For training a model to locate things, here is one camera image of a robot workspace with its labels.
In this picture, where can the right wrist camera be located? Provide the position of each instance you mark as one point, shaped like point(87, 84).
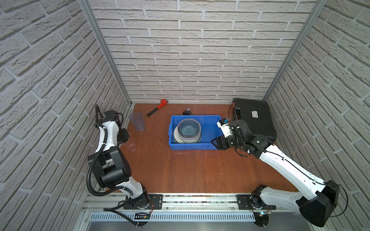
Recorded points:
point(234, 128)

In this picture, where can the light green ceramic bowl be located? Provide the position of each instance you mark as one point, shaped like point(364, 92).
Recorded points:
point(179, 141)

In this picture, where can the dark blue ceramic bowl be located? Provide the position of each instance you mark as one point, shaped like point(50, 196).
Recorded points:
point(189, 128)

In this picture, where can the clear glass cup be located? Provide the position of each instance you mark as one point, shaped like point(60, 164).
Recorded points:
point(130, 145)

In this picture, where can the aluminium mounting rail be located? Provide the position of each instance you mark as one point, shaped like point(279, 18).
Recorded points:
point(177, 202)

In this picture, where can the frosted tall plastic tumbler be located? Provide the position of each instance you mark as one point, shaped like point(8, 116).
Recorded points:
point(137, 120)

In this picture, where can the small grey black device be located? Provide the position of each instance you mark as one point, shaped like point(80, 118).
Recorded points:
point(187, 112)

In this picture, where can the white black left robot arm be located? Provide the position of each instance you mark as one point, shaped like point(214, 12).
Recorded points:
point(109, 169)

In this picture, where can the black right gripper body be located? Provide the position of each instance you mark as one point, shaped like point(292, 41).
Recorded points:
point(230, 142)

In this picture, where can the left robot arm base plate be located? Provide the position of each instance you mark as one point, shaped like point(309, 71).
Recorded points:
point(146, 202)

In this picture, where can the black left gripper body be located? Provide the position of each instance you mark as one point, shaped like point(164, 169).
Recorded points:
point(125, 134)

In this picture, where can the blue plastic bin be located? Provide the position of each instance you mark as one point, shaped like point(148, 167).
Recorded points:
point(209, 131)

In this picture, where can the right robot arm base plate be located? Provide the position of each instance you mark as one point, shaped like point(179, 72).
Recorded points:
point(246, 202)

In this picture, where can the red black hand tool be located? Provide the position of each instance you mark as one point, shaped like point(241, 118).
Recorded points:
point(162, 104)

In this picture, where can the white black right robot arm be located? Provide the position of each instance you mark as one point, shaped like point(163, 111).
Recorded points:
point(315, 198)

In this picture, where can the black plastic tool case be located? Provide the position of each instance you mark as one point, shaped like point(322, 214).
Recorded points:
point(257, 115)

